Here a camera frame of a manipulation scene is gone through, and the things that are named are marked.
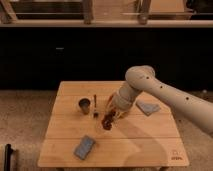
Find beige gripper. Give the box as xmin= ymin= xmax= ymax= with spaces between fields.
xmin=105 ymin=93 xmax=129 ymax=119

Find dark red grape bunch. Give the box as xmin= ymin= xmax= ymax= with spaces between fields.
xmin=102 ymin=111 xmax=116 ymax=130

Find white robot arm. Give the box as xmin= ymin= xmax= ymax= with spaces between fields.
xmin=106 ymin=65 xmax=213 ymax=137

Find blue folded cloth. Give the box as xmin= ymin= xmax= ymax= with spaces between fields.
xmin=136 ymin=100 xmax=160 ymax=116

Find dark metal cup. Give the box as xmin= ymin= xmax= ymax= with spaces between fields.
xmin=79 ymin=98 xmax=91 ymax=114

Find wooden folding table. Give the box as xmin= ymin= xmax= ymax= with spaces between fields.
xmin=38 ymin=81 xmax=189 ymax=168

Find blue sponge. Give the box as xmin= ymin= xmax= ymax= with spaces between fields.
xmin=74 ymin=135 xmax=96 ymax=160

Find black object at floor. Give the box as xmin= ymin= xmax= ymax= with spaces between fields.
xmin=4 ymin=144 xmax=15 ymax=171

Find wooden shelf rail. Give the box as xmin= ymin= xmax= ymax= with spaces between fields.
xmin=0 ymin=0 xmax=213 ymax=28

